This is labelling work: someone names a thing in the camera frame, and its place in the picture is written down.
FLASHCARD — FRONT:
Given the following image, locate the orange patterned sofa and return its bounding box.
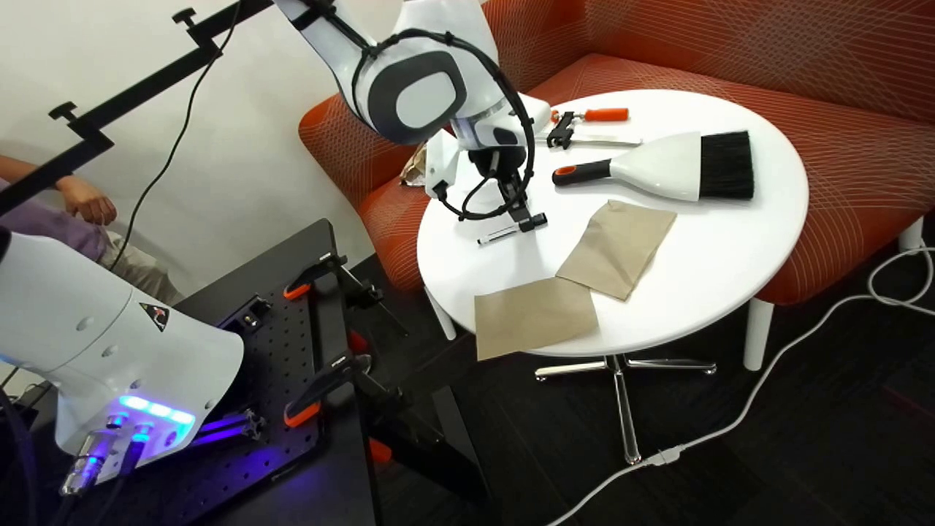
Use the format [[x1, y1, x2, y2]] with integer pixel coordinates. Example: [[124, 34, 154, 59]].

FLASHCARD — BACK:
[[296, 0, 935, 310]]

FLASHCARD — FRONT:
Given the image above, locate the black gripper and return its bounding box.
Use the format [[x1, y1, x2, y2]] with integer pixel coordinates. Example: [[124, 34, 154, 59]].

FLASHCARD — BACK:
[[470, 129, 547, 229]]

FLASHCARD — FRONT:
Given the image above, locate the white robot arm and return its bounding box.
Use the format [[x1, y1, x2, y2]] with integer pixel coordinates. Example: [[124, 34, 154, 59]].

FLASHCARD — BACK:
[[275, 0, 547, 229]]

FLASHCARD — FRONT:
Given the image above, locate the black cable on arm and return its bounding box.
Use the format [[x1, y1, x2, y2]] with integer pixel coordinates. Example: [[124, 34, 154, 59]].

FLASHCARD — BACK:
[[349, 25, 541, 224]]

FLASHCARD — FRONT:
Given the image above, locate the black metal camera rig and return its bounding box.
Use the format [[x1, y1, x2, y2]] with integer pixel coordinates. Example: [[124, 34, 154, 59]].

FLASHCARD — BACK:
[[0, 0, 273, 213]]

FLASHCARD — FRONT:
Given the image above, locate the round white table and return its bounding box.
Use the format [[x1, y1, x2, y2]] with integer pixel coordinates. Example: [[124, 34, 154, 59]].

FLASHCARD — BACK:
[[417, 88, 809, 360]]

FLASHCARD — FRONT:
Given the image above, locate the lower brown paper napkin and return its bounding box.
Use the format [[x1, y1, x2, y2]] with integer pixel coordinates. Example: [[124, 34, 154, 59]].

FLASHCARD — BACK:
[[559, 202, 674, 300]]

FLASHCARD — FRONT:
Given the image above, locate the black cable on wall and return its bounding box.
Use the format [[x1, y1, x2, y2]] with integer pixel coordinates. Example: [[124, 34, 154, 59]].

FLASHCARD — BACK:
[[105, 25, 240, 273]]

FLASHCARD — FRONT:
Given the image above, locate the white brush with black bristles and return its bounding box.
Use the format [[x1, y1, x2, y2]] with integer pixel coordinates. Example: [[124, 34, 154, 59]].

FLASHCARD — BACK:
[[553, 132, 755, 202]]

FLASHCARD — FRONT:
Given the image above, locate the orange black clamp upper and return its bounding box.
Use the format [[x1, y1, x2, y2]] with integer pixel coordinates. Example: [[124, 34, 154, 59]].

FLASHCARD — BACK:
[[283, 251, 384, 305]]

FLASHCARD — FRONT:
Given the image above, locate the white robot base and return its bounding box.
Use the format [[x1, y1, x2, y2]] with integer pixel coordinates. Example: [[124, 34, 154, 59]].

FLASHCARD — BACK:
[[0, 234, 245, 495]]

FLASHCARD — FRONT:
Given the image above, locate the black and white marker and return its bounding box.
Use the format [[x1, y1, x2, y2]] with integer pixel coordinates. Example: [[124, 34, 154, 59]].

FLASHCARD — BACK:
[[477, 227, 519, 244]]

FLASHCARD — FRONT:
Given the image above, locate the white power cable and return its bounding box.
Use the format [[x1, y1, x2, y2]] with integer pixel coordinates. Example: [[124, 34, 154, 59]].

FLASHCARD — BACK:
[[543, 243, 935, 526]]

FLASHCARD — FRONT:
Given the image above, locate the black perforated mounting board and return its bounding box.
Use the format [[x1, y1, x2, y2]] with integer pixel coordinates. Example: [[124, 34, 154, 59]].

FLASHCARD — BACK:
[[0, 216, 381, 526]]

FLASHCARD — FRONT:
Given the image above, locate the orange black clamp lower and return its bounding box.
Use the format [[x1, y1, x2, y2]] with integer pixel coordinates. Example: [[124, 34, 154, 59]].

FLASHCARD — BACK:
[[280, 332, 394, 465]]

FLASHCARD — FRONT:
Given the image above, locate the bar clamp with orange handle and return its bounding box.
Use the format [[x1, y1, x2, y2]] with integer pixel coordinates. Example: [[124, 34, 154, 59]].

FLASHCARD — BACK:
[[547, 108, 641, 148]]

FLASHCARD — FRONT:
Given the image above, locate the person's forearm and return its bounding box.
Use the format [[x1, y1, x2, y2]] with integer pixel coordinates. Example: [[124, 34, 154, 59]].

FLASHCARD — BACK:
[[0, 155, 119, 229]]

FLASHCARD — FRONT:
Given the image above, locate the orange black clamp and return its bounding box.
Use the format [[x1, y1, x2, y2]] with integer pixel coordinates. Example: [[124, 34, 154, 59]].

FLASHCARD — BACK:
[[280, 332, 394, 465], [283, 251, 384, 305]]

